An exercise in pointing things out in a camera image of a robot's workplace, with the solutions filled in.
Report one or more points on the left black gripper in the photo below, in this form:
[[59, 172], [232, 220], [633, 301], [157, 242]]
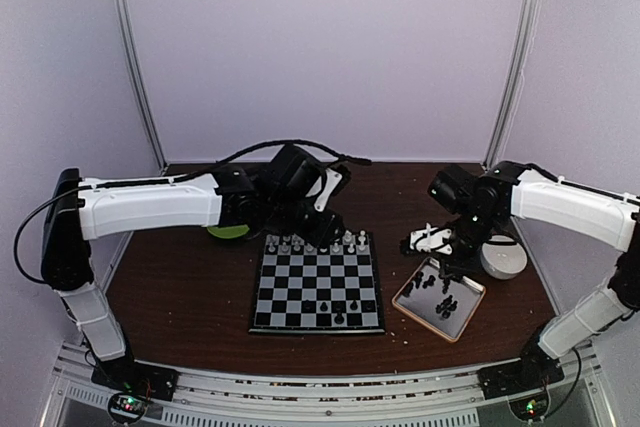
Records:
[[322, 235]]

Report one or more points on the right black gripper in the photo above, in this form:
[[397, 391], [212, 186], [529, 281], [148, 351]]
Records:
[[450, 266]]

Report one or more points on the black white chess board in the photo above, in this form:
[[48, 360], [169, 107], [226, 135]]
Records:
[[339, 274]]

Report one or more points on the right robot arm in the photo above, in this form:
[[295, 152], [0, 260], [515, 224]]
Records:
[[485, 203]]

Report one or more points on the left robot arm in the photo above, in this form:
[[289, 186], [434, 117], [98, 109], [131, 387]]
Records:
[[288, 195]]

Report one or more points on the white bowl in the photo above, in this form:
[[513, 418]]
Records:
[[503, 258]]

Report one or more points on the wooden metal tray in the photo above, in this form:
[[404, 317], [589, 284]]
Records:
[[469, 293]]

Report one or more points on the white rook piece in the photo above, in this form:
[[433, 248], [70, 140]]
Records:
[[271, 242]]

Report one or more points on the green plate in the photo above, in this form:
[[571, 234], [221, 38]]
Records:
[[229, 232]]

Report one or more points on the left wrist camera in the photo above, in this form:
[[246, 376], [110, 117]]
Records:
[[327, 185]]

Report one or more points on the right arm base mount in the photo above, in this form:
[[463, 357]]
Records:
[[514, 378]]

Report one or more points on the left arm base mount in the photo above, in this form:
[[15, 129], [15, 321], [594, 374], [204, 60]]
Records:
[[143, 380]]

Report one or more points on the right aluminium frame post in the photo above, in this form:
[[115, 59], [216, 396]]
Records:
[[514, 81]]

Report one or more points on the aluminium frame post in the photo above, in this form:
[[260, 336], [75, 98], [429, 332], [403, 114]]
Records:
[[137, 82], [514, 81]]

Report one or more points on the front aluminium rail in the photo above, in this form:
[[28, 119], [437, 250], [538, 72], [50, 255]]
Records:
[[444, 397]]

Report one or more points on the left aluminium frame post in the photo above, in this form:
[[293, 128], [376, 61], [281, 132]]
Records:
[[137, 82]]

